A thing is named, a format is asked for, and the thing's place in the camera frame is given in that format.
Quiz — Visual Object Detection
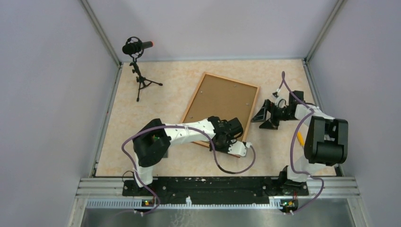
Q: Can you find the black microphone tripod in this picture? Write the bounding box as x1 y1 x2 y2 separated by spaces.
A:
129 61 163 102

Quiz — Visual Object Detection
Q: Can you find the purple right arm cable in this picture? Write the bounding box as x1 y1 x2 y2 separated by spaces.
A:
281 71 324 215

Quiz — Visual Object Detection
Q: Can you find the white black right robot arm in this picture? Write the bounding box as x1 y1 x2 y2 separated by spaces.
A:
251 90 349 195

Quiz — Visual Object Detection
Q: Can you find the aluminium front rail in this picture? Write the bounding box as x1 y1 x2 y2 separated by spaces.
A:
76 177 360 210

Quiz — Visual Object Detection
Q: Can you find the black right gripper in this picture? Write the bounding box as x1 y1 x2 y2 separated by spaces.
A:
251 99 298 130

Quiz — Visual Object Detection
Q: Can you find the yellow handled screwdriver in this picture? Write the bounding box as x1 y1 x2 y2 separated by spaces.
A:
296 132 305 147

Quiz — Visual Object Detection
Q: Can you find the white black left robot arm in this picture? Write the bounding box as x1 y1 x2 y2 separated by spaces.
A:
132 116 251 195

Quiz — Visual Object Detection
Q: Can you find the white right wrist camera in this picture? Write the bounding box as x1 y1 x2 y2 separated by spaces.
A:
272 88 286 108

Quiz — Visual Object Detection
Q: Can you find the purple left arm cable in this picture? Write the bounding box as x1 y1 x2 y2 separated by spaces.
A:
121 125 256 217

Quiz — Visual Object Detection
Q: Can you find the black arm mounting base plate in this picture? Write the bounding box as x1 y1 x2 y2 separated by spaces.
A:
122 176 309 205

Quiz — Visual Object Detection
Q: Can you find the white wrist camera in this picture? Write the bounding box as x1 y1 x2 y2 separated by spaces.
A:
272 88 286 108
227 141 252 157

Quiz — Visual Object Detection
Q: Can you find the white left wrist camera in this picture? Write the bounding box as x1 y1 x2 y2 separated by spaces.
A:
227 141 252 157

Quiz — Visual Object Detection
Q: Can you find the red wooden photo frame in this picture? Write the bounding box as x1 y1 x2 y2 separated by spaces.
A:
181 72 260 142

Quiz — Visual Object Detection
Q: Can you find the grey lego baseplate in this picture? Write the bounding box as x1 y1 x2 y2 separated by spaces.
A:
163 149 169 158

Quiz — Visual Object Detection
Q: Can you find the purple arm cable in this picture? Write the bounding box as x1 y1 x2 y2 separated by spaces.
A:
121 125 256 217
281 71 324 215

